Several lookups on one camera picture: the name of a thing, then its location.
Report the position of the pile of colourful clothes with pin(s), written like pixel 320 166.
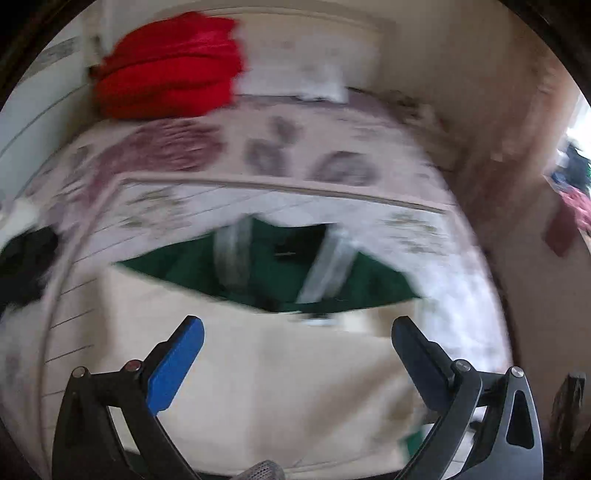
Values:
pixel 575 184

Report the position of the white pillow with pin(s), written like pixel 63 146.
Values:
pixel 295 81

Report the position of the green and cream varsity jacket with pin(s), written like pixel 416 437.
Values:
pixel 286 369

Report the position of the red folded blanket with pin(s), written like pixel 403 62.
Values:
pixel 168 69

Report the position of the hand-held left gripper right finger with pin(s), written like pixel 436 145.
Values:
pixel 418 362

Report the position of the black cloth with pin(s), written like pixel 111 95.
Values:
pixel 23 267

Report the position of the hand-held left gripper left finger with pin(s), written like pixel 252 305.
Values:
pixel 171 369

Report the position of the white wardrobe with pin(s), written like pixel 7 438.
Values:
pixel 32 106

